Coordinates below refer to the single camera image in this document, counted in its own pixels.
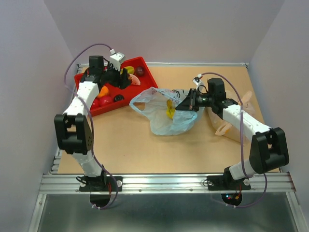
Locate pink grapefruit slice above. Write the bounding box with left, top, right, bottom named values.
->
left=127, top=74, right=141, bottom=86

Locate dark purple plum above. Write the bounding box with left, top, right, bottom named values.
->
left=135, top=66, right=145, bottom=76

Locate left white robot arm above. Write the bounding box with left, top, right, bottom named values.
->
left=54, top=53, right=131, bottom=191

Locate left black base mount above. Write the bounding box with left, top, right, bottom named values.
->
left=76, top=176, right=123, bottom=192

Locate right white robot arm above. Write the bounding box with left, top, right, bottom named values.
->
left=176, top=74, right=289, bottom=189

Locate light blue plastic bag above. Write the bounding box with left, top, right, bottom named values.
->
left=129, top=87, right=202, bottom=136

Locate yellow green starfruit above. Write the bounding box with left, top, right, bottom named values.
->
left=124, top=66, right=135, bottom=74

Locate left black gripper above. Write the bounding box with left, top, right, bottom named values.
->
left=101, top=61, right=131, bottom=90

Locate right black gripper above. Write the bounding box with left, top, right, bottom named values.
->
left=175, top=88, right=214, bottom=112

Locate orange plastic bag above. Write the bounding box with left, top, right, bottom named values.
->
left=208, top=90, right=255, bottom=145

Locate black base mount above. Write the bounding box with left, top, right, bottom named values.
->
left=202, top=175, right=251, bottom=191
left=76, top=176, right=123, bottom=192

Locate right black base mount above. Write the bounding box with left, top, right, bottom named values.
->
left=202, top=175, right=251, bottom=191

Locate yellow banana bunch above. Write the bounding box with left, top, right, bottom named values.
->
left=166, top=100, right=175, bottom=119

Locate orange mango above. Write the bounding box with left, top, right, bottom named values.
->
left=97, top=86, right=109, bottom=98

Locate red apple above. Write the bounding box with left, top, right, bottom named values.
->
left=99, top=95, right=113, bottom=107

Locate red fruit upper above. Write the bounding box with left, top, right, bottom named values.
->
left=90, top=98, right=100, bottom=110

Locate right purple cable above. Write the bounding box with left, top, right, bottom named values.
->
left=197, top=72, right=268, bottom=208

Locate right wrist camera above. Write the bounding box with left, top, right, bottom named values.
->
left=193, top=74, right=205, bottom=91

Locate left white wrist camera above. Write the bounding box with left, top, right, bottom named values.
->
left=109, top=52, right=126, bottom=71

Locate aluminium front rail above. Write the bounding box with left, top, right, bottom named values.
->
left=39, top=173, right=296, bottom=194

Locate black mangosteen bottom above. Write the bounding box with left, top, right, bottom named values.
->
left=113, top=94, right=125, bottom=102

